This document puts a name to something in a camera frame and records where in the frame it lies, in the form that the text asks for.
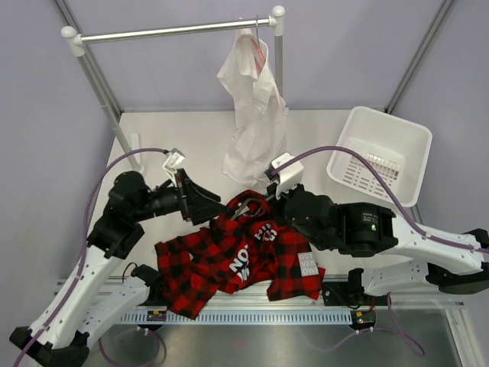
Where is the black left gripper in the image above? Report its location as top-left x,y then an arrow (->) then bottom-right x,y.
134,168 -> 228,224

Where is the red black plaid shirt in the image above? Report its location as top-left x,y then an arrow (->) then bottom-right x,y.
155,190 -> 325,320

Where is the perforated cable duct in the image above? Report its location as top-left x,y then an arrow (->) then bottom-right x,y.
115,309 -> 352,326

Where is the white plastic basket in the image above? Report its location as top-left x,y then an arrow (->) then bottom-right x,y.
326,106 -> 432,208

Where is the red clothes hanger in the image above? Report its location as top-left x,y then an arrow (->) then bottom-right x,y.
252,15 -> 267,75

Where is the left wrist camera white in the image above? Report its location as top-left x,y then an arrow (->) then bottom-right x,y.
162,148 -> 186,184

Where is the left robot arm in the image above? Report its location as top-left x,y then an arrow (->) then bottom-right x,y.
9,169 -> 225,366

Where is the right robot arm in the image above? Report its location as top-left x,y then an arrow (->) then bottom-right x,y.
266,183 -> 488,309

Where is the grey clothes hanger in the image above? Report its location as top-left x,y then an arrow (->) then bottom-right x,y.
227,196 -> 270,221

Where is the aluminium rail frame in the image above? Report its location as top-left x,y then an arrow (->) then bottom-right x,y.
53,277 -> 465,309

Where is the white shirt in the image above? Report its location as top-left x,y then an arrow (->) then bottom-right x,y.
217,29 -> 287,188

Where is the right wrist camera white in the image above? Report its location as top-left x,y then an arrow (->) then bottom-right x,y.
264,152 -> 304,193

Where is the white metal clothes rack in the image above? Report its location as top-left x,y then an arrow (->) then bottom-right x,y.
53,1 -> 285,153

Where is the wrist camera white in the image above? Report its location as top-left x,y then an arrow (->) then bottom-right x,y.
264,152 -> 304,193
162,148 -> 186,184

